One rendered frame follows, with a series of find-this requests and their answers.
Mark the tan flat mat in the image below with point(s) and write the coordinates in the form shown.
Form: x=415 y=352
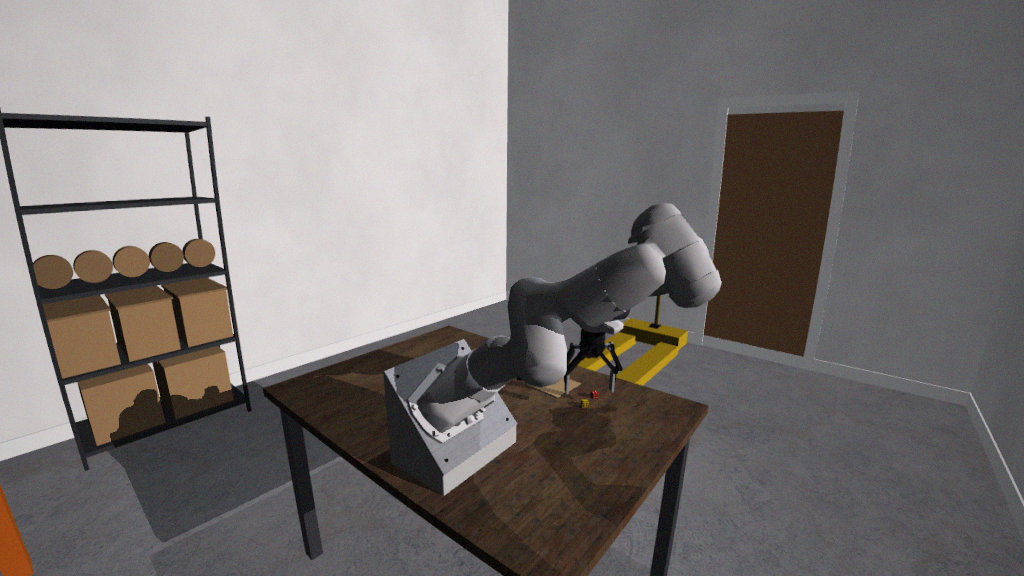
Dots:
x=556 y=390

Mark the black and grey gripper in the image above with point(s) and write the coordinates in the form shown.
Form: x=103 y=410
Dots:
x=592 y=351

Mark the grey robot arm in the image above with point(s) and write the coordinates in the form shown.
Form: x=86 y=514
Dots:
x=670 y=254

